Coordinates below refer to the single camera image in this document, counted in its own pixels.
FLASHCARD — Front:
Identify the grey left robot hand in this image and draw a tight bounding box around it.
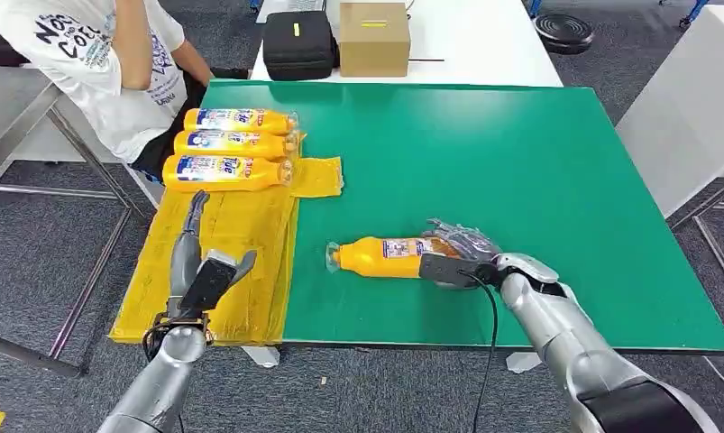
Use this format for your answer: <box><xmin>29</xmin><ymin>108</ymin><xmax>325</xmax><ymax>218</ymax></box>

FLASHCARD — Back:
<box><xmin>169</xmin><ymin>190</ymin><xmax>259</xmax><ymax>303</ymax></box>

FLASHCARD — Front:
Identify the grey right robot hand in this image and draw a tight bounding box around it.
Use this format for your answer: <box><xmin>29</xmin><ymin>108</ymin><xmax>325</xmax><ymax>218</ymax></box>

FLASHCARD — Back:
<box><xmin>417</xmin><ymin>217</ymin><xmax>504</xmax><ymax>293</ymax></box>

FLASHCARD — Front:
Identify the orange drink bottle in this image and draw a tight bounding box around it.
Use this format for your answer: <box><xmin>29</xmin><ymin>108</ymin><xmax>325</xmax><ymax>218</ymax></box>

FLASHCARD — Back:
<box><xmin>161</xmin><ymin>153</ymin><xmax>294</xmax><ymax>194</ymax></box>
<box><xmin>325</xmin><ymin>235</ymin><xmax>462</xmax><ymax>281</ymax></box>
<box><xmin>173</xmin><ymin>128</ymin><xmax>300</xmax><ymax>161</ymax></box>
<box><xmin>183</xmin><ymin>107</ymin><xmax>298</xmax><ymax>136</ymax></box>

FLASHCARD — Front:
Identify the yellow plastic sheet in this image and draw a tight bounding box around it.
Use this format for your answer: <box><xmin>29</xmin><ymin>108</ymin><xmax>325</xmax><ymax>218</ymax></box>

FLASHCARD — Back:
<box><xmin>109</xmin><ymin>134</ymin><xmax>344</xmax><ymax>348</ymax></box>

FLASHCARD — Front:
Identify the green table mat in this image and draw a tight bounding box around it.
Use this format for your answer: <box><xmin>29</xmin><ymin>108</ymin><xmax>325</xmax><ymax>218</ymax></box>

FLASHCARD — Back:
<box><xmin>198</xmin><ymin>80</ymin><xmax>724</xmax><ymax>355</ymax></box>

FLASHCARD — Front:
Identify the white table foot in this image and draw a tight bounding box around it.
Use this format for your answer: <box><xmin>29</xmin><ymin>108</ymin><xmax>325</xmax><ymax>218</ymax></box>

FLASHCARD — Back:
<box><xmin>241</xmin><ymin>346</ymin><xmax>282</xmax><ymax>371</ymax></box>

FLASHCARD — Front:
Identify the white table with boxes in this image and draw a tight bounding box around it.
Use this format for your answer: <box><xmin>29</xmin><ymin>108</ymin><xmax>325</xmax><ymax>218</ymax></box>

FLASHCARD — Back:
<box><xmin>251</xmin><ymin>0</ymin><xmax>564</xmax><ymax>89</ymax></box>

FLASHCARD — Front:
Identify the person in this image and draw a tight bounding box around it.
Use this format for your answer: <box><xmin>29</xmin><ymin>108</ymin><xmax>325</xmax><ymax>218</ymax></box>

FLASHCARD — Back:
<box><xmin>0</xmin><ymin>0</ymin><xmax>251</xmax><ymax>183</ymax></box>

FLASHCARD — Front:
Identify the brown cardboard box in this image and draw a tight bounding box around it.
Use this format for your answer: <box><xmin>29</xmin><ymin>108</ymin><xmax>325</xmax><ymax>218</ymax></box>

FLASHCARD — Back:
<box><xmin>338</xmin><ymin>1</ymin><xmax>412</xmax><ymax>78</ymax></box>

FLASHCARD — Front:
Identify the black zip case, upright tag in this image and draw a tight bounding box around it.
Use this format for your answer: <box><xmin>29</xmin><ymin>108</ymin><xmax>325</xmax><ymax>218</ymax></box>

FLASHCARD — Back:
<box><xmin>261</xmin><ymin>10</ymin><xmax>341</xmax><ymax>82</ymax></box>

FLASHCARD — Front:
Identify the black round disc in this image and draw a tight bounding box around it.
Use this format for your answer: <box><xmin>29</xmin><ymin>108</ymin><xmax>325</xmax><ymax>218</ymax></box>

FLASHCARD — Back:
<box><xmin>533</xmin><ymin>13</ymin><xmax>594</xmax><ymax>56</ymax></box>

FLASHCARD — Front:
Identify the bare white table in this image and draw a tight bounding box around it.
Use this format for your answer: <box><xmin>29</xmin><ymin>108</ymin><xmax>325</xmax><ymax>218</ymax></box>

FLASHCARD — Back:
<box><xmin>615</xmin><ymin>5</ymin><xmax>724</xmax><ymax>300</ymax></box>

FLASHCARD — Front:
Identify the blue chair base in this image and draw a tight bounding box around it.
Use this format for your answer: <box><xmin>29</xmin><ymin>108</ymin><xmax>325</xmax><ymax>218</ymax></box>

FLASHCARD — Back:
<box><xmin>679</xmin><ymin>0</ymin><xmax>710</xmax><ymax>30</ymax></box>

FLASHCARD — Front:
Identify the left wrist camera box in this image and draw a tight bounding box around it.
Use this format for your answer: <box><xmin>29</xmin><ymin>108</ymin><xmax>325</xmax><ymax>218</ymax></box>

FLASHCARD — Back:
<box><xmin>178</xmin><ymin>249</ymin><xmax>239</xmax><ymax>314</ymax></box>

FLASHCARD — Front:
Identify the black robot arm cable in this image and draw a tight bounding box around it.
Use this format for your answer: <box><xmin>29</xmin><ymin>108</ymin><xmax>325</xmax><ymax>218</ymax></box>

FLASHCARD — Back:
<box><xmin>472</xmin><ymin>269</ymin><xmax>501</xmax><ymax>433</ymax></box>

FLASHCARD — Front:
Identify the steel frame table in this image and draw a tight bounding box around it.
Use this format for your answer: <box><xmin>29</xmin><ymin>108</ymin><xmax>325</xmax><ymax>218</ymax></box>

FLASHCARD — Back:
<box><xmin>0</xmin><ymin>65</ymin><xmax>149</xmax><ymax>378</ymax></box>

